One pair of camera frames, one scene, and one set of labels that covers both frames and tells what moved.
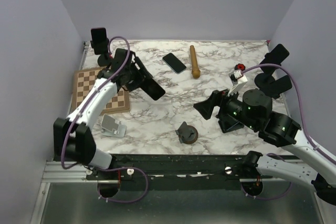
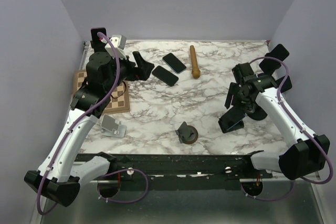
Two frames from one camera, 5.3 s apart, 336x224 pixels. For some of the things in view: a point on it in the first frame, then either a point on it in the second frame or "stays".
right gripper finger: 206,107 -> 232,89
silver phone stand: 112,128 stays
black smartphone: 173,62 stays
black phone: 151,87 -> 165,75
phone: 282,84 stays
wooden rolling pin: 196,72 stays
